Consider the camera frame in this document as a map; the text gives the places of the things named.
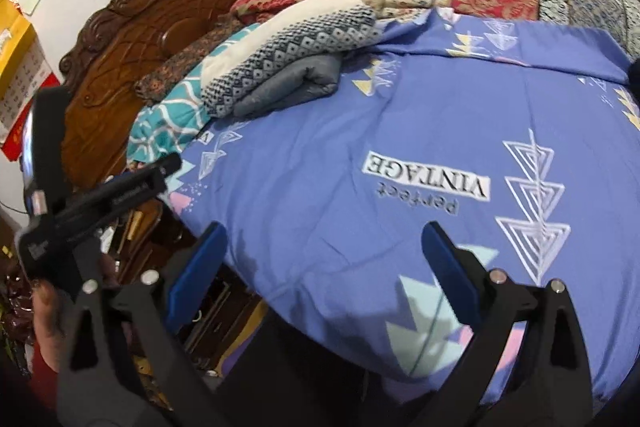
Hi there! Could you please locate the person's left hand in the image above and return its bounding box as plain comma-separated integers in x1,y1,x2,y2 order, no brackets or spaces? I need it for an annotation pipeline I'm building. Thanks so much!
31,252,121,375

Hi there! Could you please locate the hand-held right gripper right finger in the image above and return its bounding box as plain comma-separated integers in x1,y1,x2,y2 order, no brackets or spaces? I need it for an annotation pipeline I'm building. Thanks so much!
407,221,596,427

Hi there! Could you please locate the teal patterned cloth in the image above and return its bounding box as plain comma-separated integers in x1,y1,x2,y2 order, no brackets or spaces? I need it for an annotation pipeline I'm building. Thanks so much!
125,23,261,168

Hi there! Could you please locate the wooden nightstand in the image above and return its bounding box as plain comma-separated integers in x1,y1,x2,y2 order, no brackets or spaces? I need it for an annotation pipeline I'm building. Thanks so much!
97,199,268,375

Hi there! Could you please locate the yellow and red wall calendar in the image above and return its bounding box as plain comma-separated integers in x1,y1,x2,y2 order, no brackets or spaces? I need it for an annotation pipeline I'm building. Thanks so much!
0,0,61,162

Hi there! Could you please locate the grey folded garment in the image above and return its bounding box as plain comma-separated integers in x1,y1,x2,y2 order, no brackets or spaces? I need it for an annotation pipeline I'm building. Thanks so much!
232,54,343,118

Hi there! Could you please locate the white patterned knit garment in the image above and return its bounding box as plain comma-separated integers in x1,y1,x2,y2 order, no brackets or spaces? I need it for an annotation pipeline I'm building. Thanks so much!
200,0,378,118

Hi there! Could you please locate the carved wooden headboard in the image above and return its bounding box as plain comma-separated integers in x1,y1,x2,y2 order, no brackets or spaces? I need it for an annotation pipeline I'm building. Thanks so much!
59,0,288,192

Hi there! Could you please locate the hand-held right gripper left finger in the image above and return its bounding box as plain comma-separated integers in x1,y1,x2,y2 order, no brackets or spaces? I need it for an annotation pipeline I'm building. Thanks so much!
57,221,228,427

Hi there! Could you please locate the blue printed bedsheet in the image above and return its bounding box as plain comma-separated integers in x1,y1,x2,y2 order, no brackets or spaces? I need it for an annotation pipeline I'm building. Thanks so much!
165,7,640,408

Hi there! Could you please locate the dark floral cloth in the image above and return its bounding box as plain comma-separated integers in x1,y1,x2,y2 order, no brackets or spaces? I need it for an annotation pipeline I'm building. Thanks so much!
134,14,246,105

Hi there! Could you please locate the person's dark clothing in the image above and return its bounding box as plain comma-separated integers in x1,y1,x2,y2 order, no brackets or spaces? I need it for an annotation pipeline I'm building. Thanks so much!
215,307,451,427

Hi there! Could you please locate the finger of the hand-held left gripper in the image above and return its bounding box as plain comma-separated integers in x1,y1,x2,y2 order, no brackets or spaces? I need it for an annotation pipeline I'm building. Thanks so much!
55,152,183,240

